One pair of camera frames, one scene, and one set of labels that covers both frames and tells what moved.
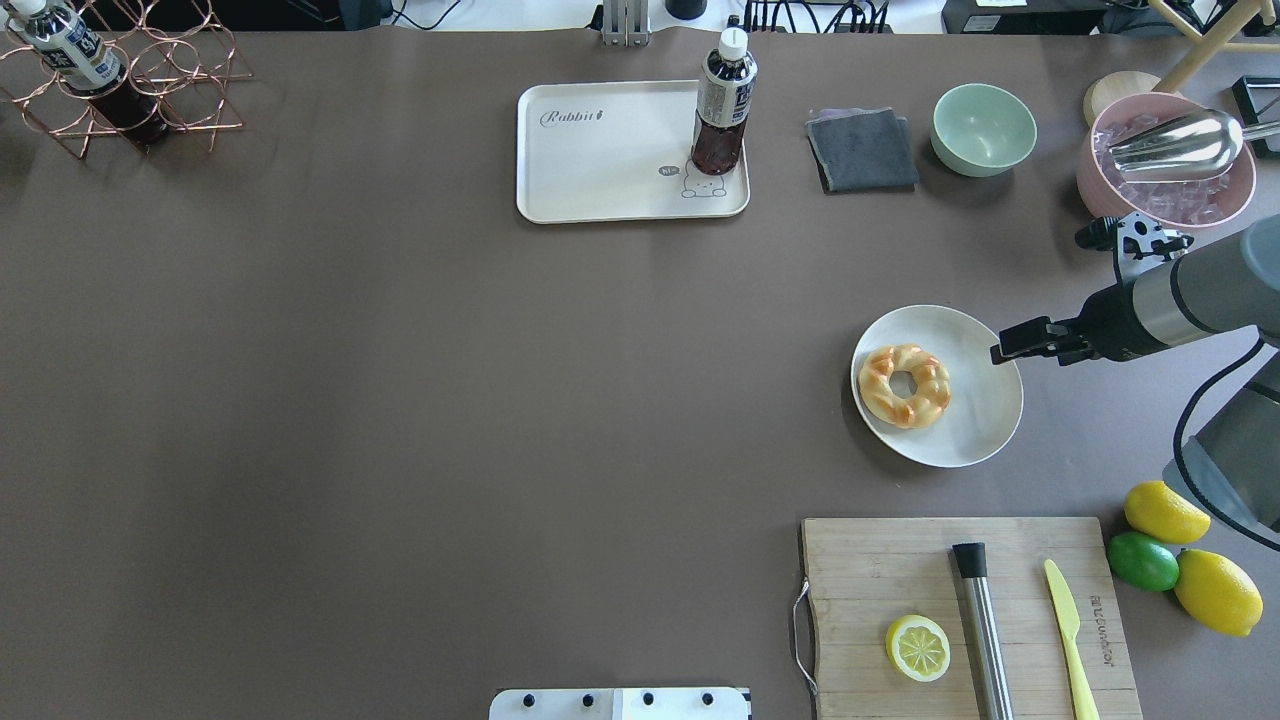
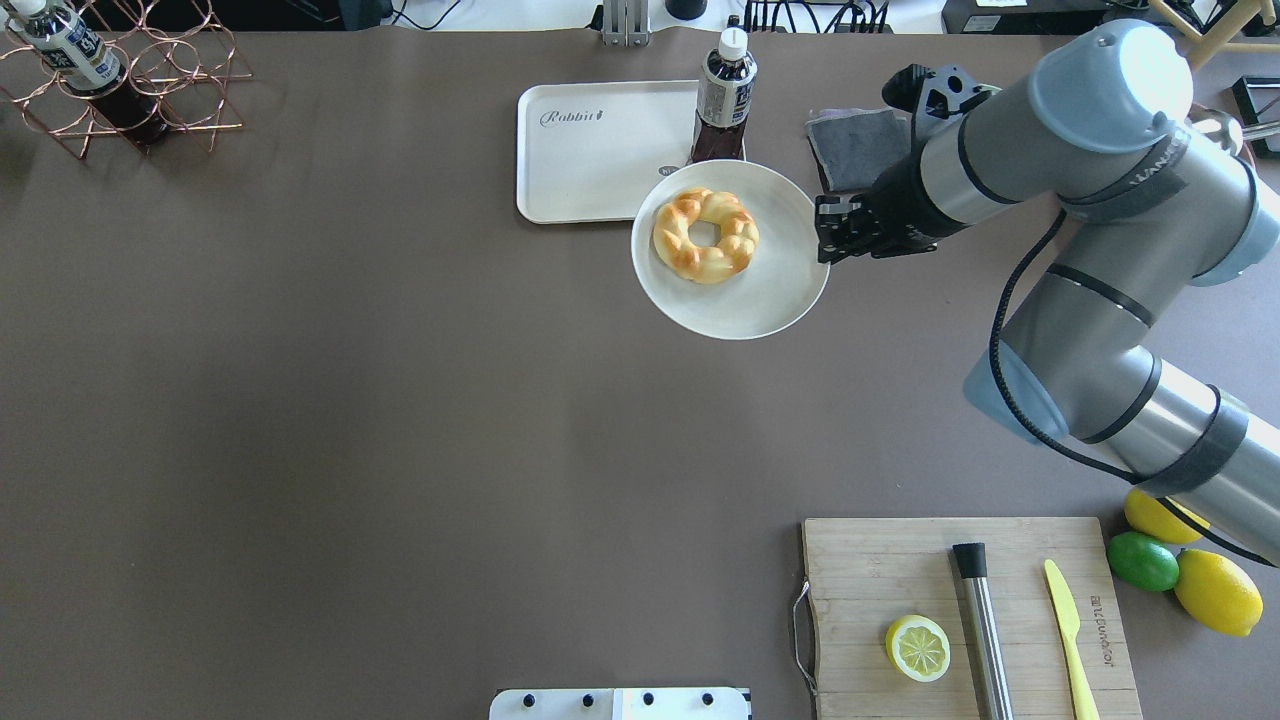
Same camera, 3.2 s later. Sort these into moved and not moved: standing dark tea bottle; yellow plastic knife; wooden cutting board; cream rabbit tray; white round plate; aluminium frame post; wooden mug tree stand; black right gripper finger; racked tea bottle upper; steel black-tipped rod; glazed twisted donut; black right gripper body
Moved: black right gripper finger; black right gripper body; white round plate; glazed twisted donut
Not moved: wooden mug tree stand; steel black-tipped rod; cream rabbit tray; standing dark tea bottle; racked tea bottle upper; wooden cutting board; yellow plastic knife; aluminium frame post
